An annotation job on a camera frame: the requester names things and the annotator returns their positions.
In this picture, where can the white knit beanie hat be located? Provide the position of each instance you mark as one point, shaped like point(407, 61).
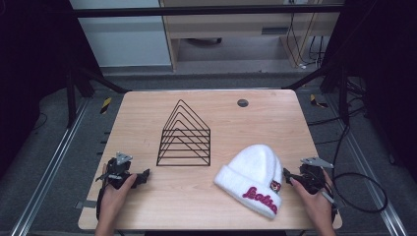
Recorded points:
point(254, 178)

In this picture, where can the aluminium floor rail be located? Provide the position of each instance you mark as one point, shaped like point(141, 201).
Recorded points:
point(49, 167)
point(377, 183)

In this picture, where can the black horizontal frame bar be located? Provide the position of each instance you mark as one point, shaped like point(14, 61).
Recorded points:
point(196, 11)

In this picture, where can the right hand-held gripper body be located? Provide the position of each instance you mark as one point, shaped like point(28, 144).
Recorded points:
point(313, 177)

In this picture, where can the white cabinet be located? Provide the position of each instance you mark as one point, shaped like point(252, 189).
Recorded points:
point(124, 39)

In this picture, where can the light wooden desk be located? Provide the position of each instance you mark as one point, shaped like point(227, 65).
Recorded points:
point(229, 26)

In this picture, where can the grey round table grommet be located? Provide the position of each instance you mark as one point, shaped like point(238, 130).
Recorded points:
point(242, 103)

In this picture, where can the black metal stand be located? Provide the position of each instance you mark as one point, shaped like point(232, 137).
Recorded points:
point(343, 95)
point(71, 98)

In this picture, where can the yellow black striped tape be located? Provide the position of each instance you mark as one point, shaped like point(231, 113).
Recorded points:
point(106, 105)
point(316, 101)

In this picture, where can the person's left hand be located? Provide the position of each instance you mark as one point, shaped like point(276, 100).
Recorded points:
point(113, 200)

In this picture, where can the person's right hand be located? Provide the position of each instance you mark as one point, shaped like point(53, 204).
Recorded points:
point(316, 208)

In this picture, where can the black curtain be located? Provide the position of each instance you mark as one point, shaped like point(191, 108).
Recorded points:
point(387, 65)
point(29, 65)

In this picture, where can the grey tape strip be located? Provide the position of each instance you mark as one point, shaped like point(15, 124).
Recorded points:
point(86, 204)

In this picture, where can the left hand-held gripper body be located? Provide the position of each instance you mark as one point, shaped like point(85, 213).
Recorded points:
point(118, 167)

